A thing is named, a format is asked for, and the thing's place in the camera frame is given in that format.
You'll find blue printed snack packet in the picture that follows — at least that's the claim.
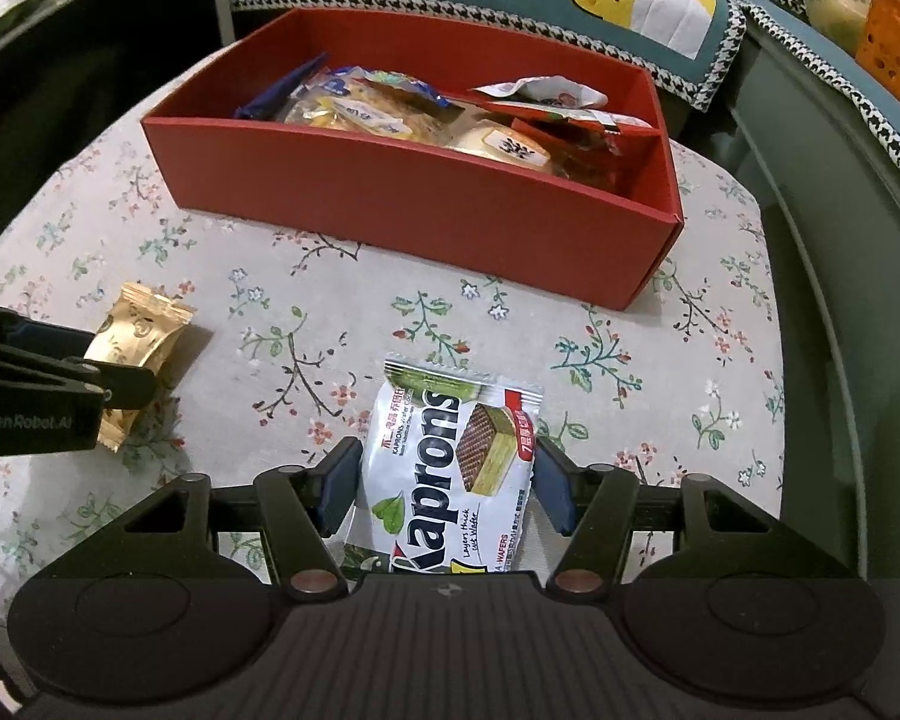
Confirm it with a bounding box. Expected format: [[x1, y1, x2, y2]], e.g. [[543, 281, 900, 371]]
[[356, 69, 455, 104]]

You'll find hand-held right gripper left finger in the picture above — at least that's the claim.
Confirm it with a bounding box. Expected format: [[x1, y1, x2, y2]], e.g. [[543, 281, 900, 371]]
[[82, 435, 365, 605]]

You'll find clear wrapped white bun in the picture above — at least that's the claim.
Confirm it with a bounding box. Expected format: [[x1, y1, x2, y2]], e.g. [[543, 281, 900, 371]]
[[450, 116, 565, 175]]

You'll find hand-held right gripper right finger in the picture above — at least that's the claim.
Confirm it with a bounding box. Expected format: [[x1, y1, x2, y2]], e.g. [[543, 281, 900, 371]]
[[534, 435, 797, 605]]

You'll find houndstooth trimmed sofa cover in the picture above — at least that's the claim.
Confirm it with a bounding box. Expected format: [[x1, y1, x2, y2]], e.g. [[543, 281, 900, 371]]
[[746, 0, 900, 205]]

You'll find small white snack packet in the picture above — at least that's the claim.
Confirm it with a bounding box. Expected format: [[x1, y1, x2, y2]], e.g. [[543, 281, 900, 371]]
[[471, 76, 610, 115]]

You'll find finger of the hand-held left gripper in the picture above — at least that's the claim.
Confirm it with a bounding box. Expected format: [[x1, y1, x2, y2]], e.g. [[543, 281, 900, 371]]
[[0, 345, 160, 412], [0, 291, 91, 359]]

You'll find blue foil snack packet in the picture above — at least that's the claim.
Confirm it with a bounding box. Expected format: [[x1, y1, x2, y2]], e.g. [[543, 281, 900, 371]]
[[232, 52, 332, 121]]

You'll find green sofa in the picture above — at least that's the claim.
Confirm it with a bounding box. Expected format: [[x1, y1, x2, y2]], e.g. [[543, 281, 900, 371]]
[[675, 0, 900, 587]]

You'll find white green wafer packet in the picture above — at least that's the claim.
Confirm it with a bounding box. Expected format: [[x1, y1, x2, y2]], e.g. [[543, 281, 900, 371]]
[[343, 354, 545, 580]]

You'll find orange plastic basket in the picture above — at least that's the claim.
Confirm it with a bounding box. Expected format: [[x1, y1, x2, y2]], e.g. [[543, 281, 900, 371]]
[[853, 0, 900, 122]]

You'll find red white labelled packet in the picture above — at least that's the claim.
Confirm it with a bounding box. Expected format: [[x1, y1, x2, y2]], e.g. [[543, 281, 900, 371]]
[[506, 106, 665, 160]]

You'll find clear wrapped red snack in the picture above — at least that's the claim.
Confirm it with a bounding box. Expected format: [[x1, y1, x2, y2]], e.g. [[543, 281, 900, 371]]
[[555, 131, 625, 185]]

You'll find gold foil snack packet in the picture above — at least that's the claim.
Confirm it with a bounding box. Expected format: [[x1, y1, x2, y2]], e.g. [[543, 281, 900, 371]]
[[82, 281, 197, 454]]

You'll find red cardboard box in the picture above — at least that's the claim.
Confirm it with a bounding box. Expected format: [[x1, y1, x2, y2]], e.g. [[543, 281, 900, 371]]
[[141, 7, 682, 311]]

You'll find floral tablecloth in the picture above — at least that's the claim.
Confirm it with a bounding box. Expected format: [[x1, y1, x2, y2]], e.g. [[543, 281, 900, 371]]
[[0, 109, 790, 616]]

